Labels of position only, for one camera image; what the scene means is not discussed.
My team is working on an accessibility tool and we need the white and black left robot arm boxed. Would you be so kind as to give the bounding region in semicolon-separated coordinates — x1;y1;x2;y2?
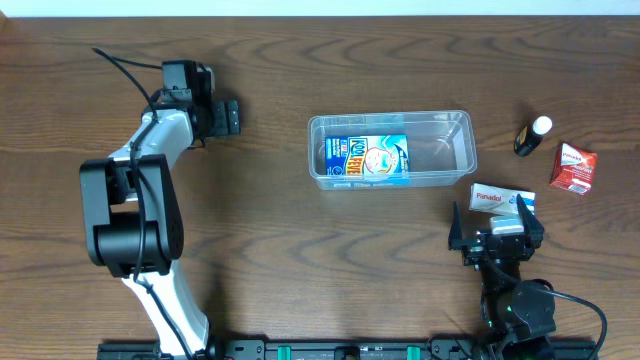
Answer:
79;60;240;359

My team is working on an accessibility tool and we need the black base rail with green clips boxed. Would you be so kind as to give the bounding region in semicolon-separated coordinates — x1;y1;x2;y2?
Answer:
97;337;599;360

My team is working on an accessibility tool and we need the blue fever patch box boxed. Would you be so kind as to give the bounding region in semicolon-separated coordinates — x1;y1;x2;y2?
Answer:
324;134;410;181

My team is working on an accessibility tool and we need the dark bottle with white cap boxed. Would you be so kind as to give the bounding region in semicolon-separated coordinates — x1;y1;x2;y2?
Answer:
514;116;553;157

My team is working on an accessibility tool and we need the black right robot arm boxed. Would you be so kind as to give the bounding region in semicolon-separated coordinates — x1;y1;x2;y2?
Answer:
448;197;556;360

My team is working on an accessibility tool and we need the clear plastic container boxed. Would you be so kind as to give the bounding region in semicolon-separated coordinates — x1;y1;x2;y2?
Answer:
308;110;477;190

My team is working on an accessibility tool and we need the red Panadol box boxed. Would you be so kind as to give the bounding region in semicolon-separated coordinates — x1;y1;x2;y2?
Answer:
550;143;598;196

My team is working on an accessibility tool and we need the white Panadol box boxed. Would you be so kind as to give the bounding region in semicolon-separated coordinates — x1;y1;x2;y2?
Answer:
469;183;536;215

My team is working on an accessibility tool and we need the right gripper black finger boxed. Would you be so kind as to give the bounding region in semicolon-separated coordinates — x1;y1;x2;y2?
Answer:
516;195;545;248
448;202;465;250

